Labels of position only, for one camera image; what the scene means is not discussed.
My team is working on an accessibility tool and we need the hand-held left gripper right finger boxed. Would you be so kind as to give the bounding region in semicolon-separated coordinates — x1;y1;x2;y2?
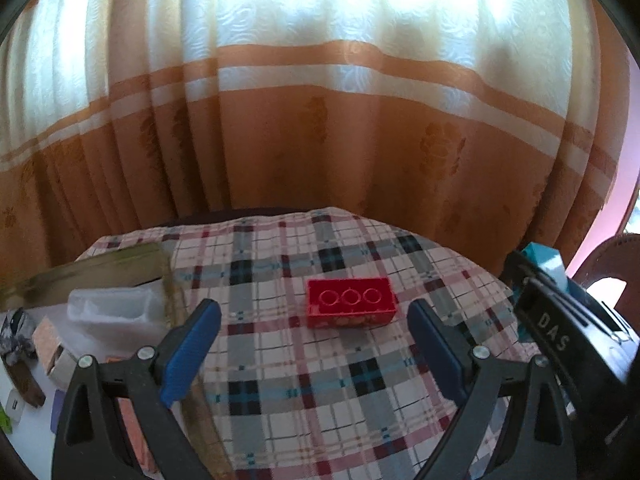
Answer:
407;299;576;480

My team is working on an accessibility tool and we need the clear plastic box green label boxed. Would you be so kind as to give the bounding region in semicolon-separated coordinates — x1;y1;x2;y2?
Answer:
67;287;166;341

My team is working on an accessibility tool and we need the grey patterned pouch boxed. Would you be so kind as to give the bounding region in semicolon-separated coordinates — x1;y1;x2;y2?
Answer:
0;310;38;366

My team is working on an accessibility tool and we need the golden tin tray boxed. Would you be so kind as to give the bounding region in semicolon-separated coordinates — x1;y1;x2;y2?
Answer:
0;242;236;480

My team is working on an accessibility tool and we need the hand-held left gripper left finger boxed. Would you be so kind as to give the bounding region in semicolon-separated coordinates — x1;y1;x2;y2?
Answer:
50;298;222;480

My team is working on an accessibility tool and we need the beige patterned white box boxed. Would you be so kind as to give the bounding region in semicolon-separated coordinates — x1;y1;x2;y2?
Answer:
31;315;78;386

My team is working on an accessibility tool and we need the brown wicker chair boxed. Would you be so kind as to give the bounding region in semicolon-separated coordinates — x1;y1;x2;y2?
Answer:
570;232;640;331

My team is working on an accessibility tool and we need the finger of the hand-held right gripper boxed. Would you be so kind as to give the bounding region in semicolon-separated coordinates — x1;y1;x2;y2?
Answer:
504;251;538;306

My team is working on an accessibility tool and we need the cream and orange curtain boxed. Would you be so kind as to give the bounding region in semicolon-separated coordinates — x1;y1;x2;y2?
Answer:
0;0;623;281

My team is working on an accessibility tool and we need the red toy brick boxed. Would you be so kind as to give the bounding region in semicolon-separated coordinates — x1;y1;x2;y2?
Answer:
306;276;399;330

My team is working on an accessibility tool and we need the white charger plug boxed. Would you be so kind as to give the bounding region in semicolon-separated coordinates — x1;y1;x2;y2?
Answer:
4;390;26;421

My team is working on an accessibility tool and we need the teal box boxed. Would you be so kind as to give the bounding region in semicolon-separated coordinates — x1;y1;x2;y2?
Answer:
519;242;573;296

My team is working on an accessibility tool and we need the plaid tablecloth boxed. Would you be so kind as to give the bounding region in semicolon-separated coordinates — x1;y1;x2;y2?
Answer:
75;207;536;480

